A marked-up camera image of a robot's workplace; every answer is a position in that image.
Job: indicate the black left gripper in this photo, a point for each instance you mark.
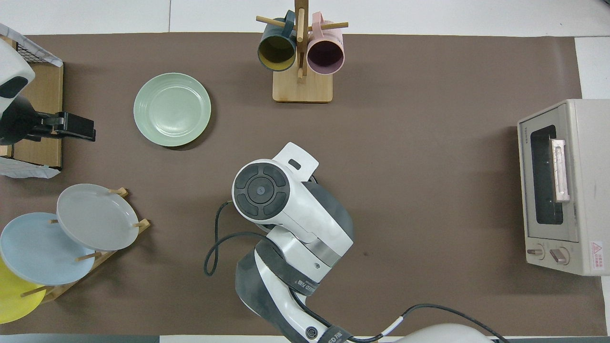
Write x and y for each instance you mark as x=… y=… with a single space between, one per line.
x=59 y=125

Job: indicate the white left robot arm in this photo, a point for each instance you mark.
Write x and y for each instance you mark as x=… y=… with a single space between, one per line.
x=16 y=121

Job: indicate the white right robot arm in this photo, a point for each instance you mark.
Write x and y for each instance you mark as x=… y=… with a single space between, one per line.
x=295 y=219

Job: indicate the light green plate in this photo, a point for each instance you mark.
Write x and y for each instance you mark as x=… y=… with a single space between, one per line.
x=171 y=109

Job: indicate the grey plate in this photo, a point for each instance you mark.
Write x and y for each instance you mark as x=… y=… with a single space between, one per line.
x=95 y=216

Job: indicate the wooden plate rack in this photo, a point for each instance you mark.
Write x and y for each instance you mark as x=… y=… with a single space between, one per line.
x=102 y=257

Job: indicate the light blue plate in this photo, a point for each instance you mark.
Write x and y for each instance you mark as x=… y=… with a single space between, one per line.
x=38 y=250

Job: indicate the yellow plate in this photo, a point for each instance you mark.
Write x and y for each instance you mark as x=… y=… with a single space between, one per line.
x=12 y=300

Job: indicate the brown wooden board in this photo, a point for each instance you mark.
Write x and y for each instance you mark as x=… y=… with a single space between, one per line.
x=47 y=90

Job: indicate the white crumpled plastic sheet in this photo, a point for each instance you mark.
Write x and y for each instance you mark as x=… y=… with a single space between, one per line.
x=28 y=170
x=28 y=44

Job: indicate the light wooden board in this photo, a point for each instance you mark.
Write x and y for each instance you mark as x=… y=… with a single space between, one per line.
x=5 y=151

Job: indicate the dark teal mug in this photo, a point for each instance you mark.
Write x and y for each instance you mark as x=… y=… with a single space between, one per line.
x=277 y=50

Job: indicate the wooden mug tree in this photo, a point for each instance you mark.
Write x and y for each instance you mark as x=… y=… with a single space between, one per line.
x=302 y=88

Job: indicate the pink mug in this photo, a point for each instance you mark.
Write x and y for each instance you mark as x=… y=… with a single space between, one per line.
x=326 y=55

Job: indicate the brown table mat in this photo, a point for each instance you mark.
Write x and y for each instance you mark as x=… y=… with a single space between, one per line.
x=429 y=119

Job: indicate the beige toaster oven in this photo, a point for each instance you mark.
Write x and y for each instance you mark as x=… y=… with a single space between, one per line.
x=584 y=190

